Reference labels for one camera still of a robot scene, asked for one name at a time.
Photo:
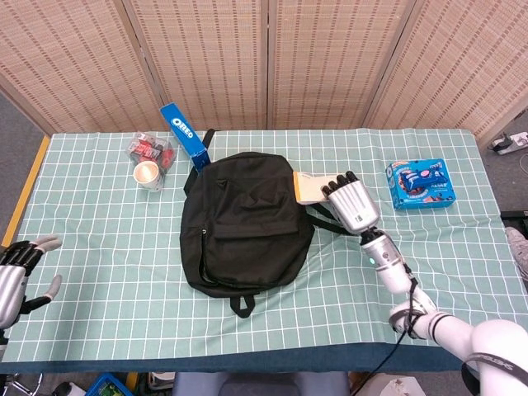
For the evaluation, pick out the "blue Oreo snack packet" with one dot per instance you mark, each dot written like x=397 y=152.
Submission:
x=420 y=177

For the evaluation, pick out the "white paper cup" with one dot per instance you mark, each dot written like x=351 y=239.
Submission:
x=146 y=173

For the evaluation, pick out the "black fabric backpack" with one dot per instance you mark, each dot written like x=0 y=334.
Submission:
x=247 y=231

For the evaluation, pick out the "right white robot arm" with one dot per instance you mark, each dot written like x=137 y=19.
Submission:
x=387 y=260

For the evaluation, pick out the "bamboo folding screen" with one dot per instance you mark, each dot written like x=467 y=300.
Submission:
x=214 y=62

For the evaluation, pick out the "tall blue Oreo box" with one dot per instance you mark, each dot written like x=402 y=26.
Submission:
x=183 y=132

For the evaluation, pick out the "clear bag red snacks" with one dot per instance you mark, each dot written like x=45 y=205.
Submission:
x=148 y=148

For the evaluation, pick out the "blue plastic crate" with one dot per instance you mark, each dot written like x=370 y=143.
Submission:
x=107 y=385

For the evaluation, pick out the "flat blue cookie box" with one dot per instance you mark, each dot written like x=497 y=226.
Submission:
x=443 y=200

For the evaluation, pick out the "book with yellow cover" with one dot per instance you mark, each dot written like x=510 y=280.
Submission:
x=309 y=187

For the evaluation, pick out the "grey-blue chair seat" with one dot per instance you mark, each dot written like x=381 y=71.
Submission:
x=260 y=385

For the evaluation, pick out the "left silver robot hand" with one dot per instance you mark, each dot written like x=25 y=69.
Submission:
x=12 y=288

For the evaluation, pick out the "green checked tablecloth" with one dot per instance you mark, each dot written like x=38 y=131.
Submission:
x=103 y=247

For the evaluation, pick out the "white power strip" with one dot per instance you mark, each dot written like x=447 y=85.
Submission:
x=511 y=140

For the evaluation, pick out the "grey sneaker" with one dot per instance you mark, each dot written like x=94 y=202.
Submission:
x=517 y=247

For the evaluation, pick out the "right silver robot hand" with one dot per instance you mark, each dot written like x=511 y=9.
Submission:
x=354 y=206

